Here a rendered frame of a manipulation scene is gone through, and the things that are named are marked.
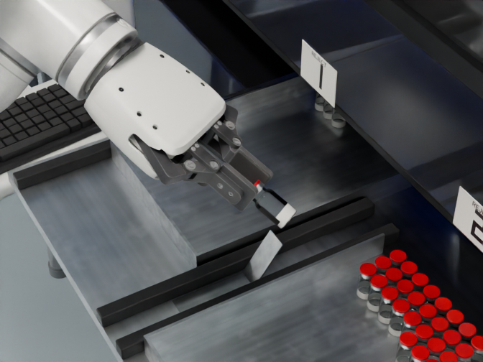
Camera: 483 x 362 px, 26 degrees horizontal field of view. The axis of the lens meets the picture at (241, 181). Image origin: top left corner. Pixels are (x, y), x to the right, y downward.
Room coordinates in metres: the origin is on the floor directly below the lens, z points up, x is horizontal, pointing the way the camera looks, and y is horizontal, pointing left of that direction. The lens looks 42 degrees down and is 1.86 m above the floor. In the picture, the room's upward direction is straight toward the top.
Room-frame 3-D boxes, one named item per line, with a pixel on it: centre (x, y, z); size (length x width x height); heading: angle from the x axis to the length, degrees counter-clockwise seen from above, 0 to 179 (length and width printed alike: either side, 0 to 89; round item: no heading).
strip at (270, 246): (0.88, 0.02, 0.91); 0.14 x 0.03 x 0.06; 119
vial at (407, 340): (0.76, -0.19, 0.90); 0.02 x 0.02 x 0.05
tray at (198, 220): (1.10, -0.03, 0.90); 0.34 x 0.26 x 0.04; 120
